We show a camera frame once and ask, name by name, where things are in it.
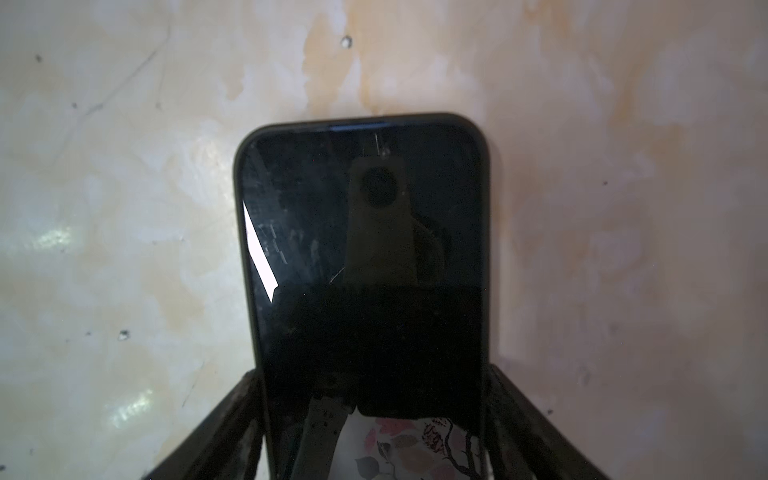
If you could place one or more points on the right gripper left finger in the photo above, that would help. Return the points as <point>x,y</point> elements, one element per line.
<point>227,443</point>

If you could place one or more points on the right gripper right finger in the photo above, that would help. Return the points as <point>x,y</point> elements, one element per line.
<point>522,443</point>

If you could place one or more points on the dark phone screen up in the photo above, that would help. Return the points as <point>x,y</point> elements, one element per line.
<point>360,270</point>

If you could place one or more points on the large black phone case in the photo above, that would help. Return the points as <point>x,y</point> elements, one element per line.
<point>240,252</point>

